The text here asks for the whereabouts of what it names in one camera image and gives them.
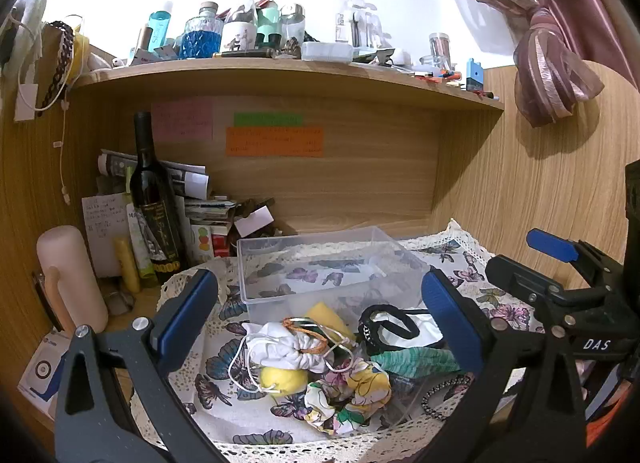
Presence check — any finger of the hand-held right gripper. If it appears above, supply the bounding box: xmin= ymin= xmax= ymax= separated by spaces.
xmin=484 ymin=254 xmax=592 ymax=335
xmin=526 ymin=228 xmax=627 ymax=290

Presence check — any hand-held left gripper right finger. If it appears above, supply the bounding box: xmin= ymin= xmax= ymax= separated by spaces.
xmin=421 ymin=267 xmax=587 ymax=463

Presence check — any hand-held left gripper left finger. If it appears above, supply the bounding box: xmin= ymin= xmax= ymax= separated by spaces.
xmin=54 ymin=268 xmax=228 ymax=463

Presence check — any white cloth with black trim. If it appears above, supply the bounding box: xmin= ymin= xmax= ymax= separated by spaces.
xmin=372 ymin=310 xmax=447 ymax=350

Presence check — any green pleated scrunchie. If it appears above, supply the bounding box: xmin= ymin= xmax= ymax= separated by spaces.
xmin=371 ymin=345 xmax=462 ymax=377

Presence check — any white drawstring pouch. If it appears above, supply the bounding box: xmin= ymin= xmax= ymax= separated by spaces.
xmin=227 ymin=321 xmax=357 ymax=394

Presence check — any floral fabric scrunchie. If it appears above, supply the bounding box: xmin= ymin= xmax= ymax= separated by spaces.
xmin=303 ymin=359 xmax=394 ymax=437

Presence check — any yellow soft ball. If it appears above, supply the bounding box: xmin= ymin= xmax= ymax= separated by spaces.
xmin=258 ymin=365 xmax=307 ymax=397

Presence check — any yellow sponge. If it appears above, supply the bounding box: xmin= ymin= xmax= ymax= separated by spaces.
xmin=305 ymin=302 xmax=357 ymax=344

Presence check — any clear plastic box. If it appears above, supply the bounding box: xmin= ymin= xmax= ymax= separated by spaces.
xmin=236 ymin=226 xmax=431 ymax=325

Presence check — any butterfly print lace cloth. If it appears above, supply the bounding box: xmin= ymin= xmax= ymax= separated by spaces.
xmin=129 ymin=220 xmax=547 ymax=463

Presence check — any yellow tube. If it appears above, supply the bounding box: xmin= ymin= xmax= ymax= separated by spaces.
xmin=113 ymin=236 xmax=143 ymax=293

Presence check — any stack of booklets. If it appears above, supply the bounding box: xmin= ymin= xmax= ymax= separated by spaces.
xmin=184 ymin=194 xmax=242 ymax=260

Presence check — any dark wine bottle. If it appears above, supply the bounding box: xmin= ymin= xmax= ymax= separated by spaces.
xmin=127 ymin=112 xmax=184 ymax=287

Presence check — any dark box with white card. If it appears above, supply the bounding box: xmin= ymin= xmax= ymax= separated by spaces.
xmin=233 ymin=198 xmax=282 ymax=240

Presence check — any handwritten white paper note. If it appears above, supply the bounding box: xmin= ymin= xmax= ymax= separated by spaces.
xmin=81 ymin=194 xmax=132 ymax=280

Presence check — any pink cylindrical bottle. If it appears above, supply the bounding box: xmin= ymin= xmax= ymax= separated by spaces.
xmin=36 ymin=226 xmax=110 ymax=335

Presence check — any rolled newspaper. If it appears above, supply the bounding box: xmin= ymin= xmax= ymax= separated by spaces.
xmin=97 ymin=148 xmax=209 ymax=200

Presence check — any white box with blue print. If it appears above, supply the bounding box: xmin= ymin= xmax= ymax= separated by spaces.
xmin=17 ymin=330 xmax=74 ymax=420

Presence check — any small blue box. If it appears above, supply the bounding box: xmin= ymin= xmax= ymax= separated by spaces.
xmin=464 ymin=58 xmax=486 ymax=93

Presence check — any pink tied curtain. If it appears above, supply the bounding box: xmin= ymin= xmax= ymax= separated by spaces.
xmin=428 ymin=0 xmax=640 ymax=128

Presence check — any orange sticky note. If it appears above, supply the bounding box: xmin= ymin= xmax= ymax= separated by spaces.
xmin=225 ymin=126 xmax=325 ymax=158

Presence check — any pink sticky note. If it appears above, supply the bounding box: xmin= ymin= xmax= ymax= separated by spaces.
xmin=151 ymin=98 xmax=215 ymax=141

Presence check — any green sticky note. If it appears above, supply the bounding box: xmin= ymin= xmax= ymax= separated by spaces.
xmin=233 ymin=113 xmax=304 ymax=127

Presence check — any clear jar with pink contents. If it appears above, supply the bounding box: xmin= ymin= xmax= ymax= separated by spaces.
xmin=428 ymin=32 xmax=453 ymax=69

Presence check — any wooden shelf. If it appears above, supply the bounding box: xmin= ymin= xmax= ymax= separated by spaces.
xmin=66 ymin=54 xmax=506 ymax=117

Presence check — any blue faceted glass bottle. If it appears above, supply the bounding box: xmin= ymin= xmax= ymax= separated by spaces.
xmin=178 ymin=2 xmax=225 ymax=60

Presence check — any teal plastic bottle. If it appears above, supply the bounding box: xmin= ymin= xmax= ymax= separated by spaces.
xmin=147 ymin=0 xmax=176 ymax=52

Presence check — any clear bottle with figure print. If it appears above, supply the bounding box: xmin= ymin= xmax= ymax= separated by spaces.
xmin=221 ymin=0 xmax=260 ymax=53

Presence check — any black braided band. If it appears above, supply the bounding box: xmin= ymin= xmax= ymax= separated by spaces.
xmin=36 ymin=20 xmax=76 ymax=112

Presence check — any white rectangular case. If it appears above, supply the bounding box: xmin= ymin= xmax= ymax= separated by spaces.
xmin=301 ymin=41 xmax=355 ymax=63

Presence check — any clear acrylic organizer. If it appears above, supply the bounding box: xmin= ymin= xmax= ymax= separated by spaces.
xmin=334 ymin=0 xmax=389 ymax=49

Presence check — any mint green spray bottle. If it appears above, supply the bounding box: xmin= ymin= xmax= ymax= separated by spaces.
xmin=255 ymin=0 xmax=282 ymax=49

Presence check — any clear glass jar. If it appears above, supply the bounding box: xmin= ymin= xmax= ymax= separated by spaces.
xmin=279 ymin=4 xmax=306 ymax=42

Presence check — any white hanging bag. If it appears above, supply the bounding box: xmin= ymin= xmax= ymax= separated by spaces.
xmin=0 ymin=0 xmax=49 ymax=70

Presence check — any dark bead bracelet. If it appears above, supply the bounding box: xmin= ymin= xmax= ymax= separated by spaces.
xmin=421 ymin=374 xmax=474 ymax=422

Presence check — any orange braided bracelet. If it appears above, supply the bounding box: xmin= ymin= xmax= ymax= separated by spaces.
xmin=282 ymin=316 xmax=332 ymax=357

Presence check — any white charging cable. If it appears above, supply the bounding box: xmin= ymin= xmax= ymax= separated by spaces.
xmin=16 ymin=13 xmax=83 ymax=205

